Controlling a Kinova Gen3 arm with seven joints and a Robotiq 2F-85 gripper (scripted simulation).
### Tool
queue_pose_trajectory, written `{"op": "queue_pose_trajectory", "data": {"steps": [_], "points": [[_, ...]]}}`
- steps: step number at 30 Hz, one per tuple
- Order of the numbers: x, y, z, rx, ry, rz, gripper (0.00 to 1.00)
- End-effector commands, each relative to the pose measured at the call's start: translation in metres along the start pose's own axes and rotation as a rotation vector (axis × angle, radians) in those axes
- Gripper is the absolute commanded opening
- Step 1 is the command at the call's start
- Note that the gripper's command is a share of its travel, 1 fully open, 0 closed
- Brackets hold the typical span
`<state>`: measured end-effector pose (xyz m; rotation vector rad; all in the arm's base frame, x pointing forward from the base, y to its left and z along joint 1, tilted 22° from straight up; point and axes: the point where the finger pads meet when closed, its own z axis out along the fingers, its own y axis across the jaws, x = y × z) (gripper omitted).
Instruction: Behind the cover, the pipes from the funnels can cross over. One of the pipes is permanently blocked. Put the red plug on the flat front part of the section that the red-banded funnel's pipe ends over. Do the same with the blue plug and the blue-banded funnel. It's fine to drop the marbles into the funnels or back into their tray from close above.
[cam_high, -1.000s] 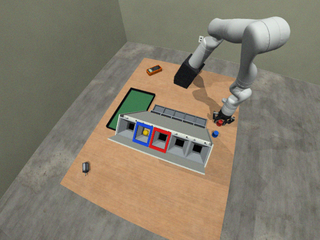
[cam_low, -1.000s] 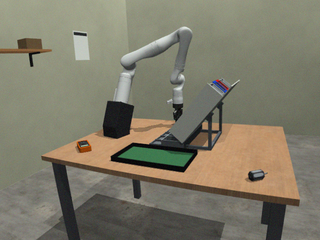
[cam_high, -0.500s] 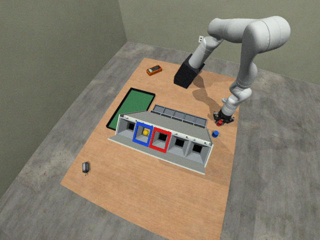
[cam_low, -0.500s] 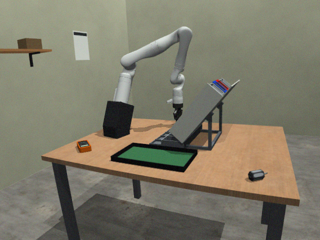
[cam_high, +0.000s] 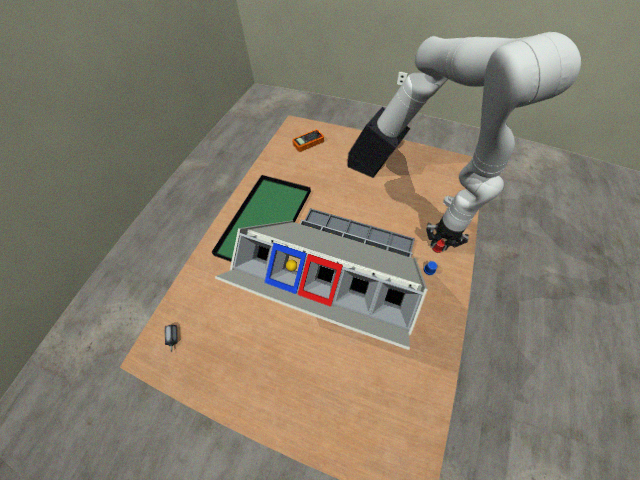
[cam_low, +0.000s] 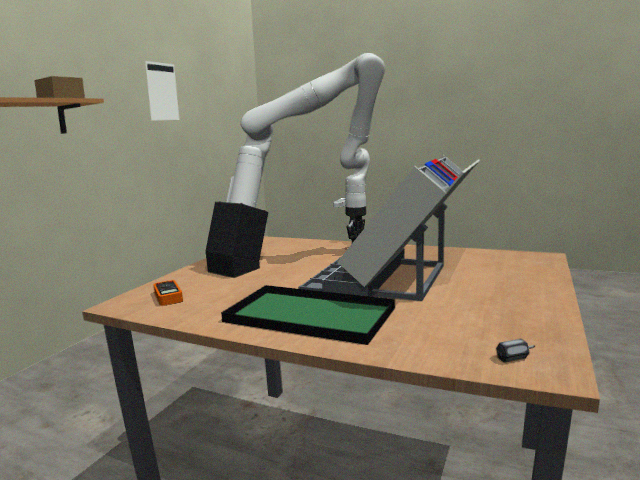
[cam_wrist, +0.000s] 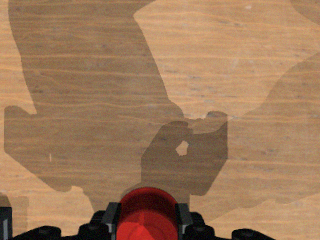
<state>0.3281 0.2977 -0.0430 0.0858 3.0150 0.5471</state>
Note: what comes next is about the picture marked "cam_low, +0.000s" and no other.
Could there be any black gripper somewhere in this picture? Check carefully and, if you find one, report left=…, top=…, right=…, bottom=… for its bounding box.
left=345, top=206, right=366, bottom=243

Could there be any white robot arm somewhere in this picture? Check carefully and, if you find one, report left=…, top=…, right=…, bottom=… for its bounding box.
left=226, top=53, right=385, bottom=208

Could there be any red square frame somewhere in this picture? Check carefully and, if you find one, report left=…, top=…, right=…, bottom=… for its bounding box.
left=431, top=159, right=457, bottom=181

